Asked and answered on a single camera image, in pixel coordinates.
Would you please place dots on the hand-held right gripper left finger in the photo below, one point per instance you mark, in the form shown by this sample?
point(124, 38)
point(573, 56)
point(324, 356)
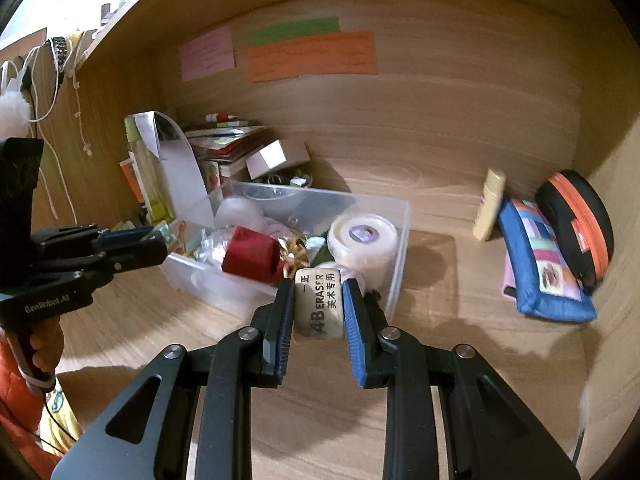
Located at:
point(285, 332)

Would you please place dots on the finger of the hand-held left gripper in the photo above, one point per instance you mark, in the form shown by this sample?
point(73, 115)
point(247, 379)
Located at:
point(140, 256)
point(125, 235)

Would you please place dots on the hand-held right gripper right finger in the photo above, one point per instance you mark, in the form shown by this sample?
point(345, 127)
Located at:
point(352, 337)

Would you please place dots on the small green packet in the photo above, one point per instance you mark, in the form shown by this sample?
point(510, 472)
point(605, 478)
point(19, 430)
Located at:
point(162, 234)

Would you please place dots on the beige eraser with printed sleeve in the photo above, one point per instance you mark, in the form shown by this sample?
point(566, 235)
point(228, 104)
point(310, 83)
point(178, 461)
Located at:
point(320, 305)

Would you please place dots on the clear plastic storage box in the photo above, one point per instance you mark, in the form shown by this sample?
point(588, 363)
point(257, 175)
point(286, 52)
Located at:
point(230, 285)

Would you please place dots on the wooden desktop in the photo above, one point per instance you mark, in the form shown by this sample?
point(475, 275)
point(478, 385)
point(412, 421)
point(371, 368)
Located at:
point(450, 385)

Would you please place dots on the person's left hand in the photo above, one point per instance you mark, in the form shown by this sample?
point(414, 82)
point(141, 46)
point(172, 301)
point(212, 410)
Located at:
point(47, 350)

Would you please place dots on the orange book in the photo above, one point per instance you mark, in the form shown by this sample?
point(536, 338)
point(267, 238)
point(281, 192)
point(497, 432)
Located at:
point(131, 180)

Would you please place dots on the yellow-green clear bottle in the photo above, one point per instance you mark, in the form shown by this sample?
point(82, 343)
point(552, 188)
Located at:
point(147, 175)

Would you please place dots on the gold ribbon bow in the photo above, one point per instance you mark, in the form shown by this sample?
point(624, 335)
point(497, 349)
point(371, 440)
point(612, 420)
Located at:
point(295, 255)

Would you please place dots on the white file box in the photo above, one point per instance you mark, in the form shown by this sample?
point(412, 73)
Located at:
point(180, 175)

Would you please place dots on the dark red pouch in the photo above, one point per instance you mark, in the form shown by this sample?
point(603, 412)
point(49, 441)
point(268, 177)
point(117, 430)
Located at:
point(250, 255)

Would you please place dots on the handwritten paper sheet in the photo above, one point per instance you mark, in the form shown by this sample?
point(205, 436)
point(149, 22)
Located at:
point(142, 132)

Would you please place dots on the stack of books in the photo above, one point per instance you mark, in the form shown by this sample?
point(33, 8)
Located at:
point(225, 142)

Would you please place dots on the white plush toy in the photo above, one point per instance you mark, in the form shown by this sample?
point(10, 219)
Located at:
point(14, 112)

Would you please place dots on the pink flat case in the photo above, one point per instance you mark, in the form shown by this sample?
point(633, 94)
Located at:
point(509, 275)

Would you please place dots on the small white cardboard box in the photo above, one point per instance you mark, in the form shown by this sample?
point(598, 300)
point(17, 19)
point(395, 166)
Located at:
point(277, 157)

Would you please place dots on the cream lotion bottle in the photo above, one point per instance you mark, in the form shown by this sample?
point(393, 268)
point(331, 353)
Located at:
point(489, 205)

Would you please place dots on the pink sticky note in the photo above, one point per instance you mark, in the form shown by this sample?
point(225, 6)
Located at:
point(207, 52)

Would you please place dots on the blue patchwork pencil case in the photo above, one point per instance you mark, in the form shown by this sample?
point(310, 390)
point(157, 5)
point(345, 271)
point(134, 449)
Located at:
point(545, 265)

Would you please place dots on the black case with orange zipper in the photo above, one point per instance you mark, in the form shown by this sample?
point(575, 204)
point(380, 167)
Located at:
point(575, 225)

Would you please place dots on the orange sticky note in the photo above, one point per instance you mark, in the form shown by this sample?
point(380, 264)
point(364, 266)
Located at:
point(312, 55)

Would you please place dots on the green sticky note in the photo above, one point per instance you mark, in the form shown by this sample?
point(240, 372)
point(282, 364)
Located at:
point(295, 30)

